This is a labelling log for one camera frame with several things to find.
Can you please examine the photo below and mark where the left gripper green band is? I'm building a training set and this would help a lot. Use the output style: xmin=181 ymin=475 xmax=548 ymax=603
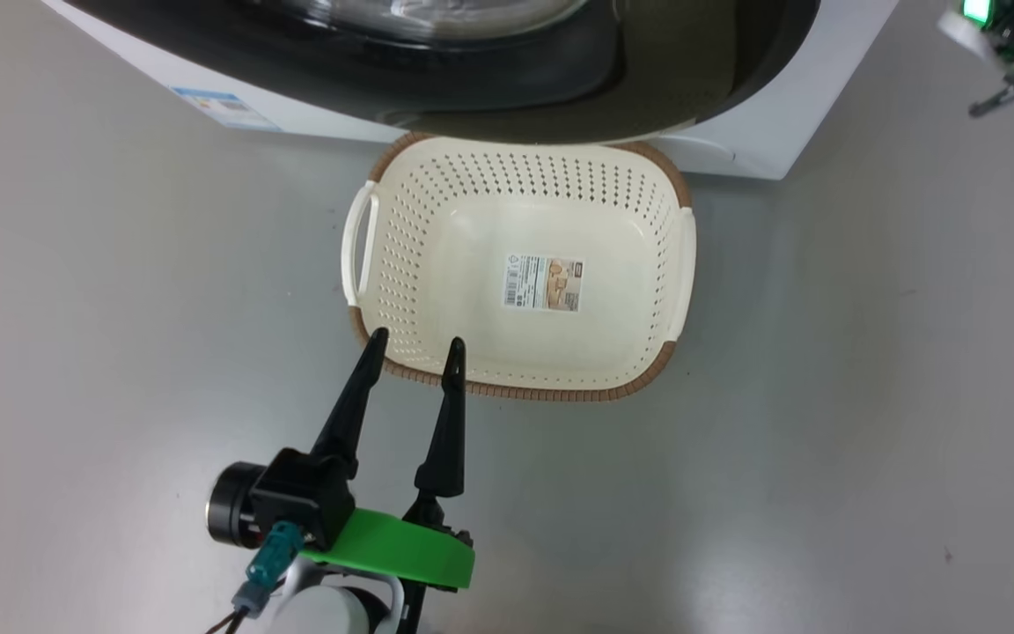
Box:
xmin=300 ymin=328 xmax=476 ymax=592

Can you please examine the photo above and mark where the cream perforated laundry basket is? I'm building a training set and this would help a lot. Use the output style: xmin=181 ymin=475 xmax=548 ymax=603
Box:
xmin=341 ymin=133 xmax=698 ymax=403

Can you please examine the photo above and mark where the white front-load washing machine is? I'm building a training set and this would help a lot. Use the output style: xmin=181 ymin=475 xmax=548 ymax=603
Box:
xmin=40 ymin=0 xmax=900 ymax=181

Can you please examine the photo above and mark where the paper product label sticker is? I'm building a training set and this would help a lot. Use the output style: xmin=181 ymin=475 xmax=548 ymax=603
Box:
xmin=503 ymin=253 xmax=585 ymax=313

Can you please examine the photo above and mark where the blue energy label sticker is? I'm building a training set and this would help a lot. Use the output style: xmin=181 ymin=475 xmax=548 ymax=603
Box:
xmin=171 ymin=86 xmax=283 ymax=133

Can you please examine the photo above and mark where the teal left camera cable connector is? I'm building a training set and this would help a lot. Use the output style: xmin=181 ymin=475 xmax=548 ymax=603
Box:
xmin=204 ymin=520 xmax=306 ymax=634

